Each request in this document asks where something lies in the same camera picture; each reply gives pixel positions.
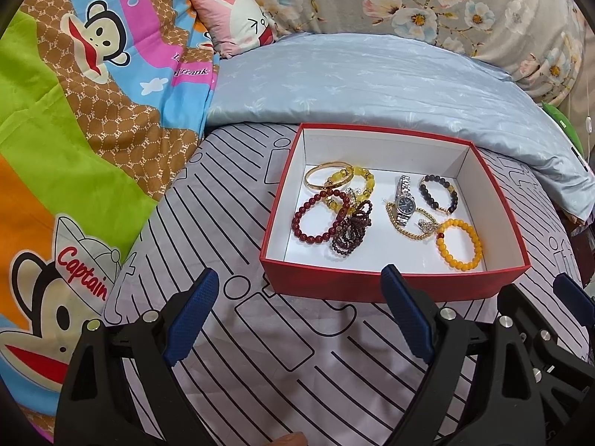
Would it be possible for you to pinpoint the beige curtain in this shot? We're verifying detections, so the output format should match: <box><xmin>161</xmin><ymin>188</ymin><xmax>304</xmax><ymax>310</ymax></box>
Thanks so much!
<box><xmin>565</xmin><ymin>9</ymin><xmax>595</xmax><ymax>117</ymax></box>

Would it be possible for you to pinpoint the yellow barrel bead bracelet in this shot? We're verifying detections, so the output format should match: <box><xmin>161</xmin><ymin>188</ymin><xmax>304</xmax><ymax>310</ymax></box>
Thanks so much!
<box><xmin>325</xmin><ymin>165</ymin><xmax>376</xmax><ymax>217</ymax></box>

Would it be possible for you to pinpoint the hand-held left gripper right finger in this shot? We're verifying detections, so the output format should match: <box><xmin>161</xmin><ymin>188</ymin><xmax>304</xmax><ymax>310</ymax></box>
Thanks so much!
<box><xmin>380</xmin><ymin>264</ymin><xmax>549</xmax><ymax>446</ymax></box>

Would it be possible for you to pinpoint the silver wristwatch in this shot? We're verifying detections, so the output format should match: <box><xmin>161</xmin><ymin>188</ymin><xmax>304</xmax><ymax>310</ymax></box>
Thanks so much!
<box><xmin>394</xmin><ymin>174</ymin><xmax>416</xmax><ymax>218</ymax></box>

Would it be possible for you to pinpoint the dark brown bead bracelet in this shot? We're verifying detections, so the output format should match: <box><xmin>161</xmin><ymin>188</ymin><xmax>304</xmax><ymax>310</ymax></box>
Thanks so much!
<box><xmin>418</xmin><ymin>174</ymin><xmax>459</xmax><ymax>215</ymax></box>

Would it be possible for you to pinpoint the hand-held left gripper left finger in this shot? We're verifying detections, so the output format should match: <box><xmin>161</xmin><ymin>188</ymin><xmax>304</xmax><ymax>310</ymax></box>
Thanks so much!
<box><xmin>55</xmin><ymin>267</ymin><xmax>220</xmax><ymax>446</ymax></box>

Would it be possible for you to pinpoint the light blue quilt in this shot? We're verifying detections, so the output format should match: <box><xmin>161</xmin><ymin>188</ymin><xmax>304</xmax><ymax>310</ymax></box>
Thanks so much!
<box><xmin>205</xmin><ymin>32</ymin><xmax>591</xmax><ymax>221</ymax></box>

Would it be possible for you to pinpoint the white cord with switch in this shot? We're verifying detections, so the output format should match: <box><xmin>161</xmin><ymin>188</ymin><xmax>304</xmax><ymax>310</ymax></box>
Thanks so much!
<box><xmin>583</xmin><ymin>102</ymin><xmax>595</xmax><ymax>159</ymax></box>

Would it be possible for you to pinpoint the red cardboard box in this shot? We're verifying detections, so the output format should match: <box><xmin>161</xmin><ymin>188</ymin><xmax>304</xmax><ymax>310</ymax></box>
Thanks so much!
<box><xmin>259</xmin><ymin>123</ymin><xmax>531</xmax><ymax>304</ymax></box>

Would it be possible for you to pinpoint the grey striped bed sheet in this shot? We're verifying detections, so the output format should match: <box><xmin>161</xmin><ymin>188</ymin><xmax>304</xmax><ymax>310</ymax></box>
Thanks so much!
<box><xmin>100</xmin><ymin>121</ymin><xmax>586</xmax><ymax>446</ymax></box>

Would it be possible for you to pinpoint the garnet multi-wrap bead bracelet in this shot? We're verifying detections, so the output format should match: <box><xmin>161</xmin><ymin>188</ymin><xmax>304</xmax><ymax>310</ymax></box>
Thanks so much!
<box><xmin>331</xmin><ymin>200</ymin><xmax>374</xmax><ymax>257</ymax></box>

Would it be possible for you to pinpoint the orange round bead bracelet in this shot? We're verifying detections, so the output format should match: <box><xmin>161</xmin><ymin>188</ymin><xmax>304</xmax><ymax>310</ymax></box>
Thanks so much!
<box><xmin>434</xmin><ymin>218</ymin><xmax>483</xmax><ymax>271</ymax></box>

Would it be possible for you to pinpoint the cartoon monkey blanket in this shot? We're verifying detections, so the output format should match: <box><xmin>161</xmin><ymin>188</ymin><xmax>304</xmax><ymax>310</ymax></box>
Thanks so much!
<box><xmin>0</xmin><ymin>0</ymin><xmax>221</xmax><ymax>428</ymax></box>

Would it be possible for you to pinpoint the pink rabbit pillow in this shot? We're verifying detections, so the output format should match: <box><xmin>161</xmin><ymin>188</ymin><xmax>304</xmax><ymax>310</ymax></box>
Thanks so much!
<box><xmin>190</xmin><ymin>0</ymin><xmax>280</xmax><ymax>59</ymax></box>

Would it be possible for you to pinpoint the person's left hand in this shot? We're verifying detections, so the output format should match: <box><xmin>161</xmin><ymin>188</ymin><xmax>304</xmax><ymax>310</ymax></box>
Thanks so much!
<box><xmin>267</xmin><ymin>431</ymin><xmax>308</xmax><ymax>446</ymax></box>

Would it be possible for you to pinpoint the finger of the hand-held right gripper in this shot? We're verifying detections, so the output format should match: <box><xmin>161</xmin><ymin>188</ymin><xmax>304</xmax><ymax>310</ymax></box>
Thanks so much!
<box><xmin>498</xmin><ymin>283</ymin><xmax>565</xmax><ymax>363</ymax></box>
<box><xmin>553</xmin><ymin>273</ymin><xmax>595</xmax><ymax>358</ymax></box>

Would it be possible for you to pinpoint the gold chain bracelet with charm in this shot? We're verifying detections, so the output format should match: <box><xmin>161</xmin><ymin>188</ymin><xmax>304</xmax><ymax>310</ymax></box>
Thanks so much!
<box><xmin>387</xmin><ymin>202</ymin><xmax>440</xmax><ymax>242</ymax></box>

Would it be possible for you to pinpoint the gold bangle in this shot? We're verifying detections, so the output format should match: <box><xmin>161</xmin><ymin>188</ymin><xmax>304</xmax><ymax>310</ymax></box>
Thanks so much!
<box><xmin>304</xmin><ymin>160</ymin><xmax>354</xmax><ymax>192</ymax></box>

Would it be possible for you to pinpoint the red bead bracelet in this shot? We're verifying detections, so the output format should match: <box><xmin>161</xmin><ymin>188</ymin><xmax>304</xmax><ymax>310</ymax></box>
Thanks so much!
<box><xmin>292</xmin><ymin>188</ymin><xmax>350</xmax><ymax>245</ymax></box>

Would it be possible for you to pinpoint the green plastic object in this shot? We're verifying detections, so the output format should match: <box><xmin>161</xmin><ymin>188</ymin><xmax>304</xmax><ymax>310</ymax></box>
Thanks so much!
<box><xmin>541</xmin><ymin>101</ymin><xmax>579</xmax><ymax>147</ymax></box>

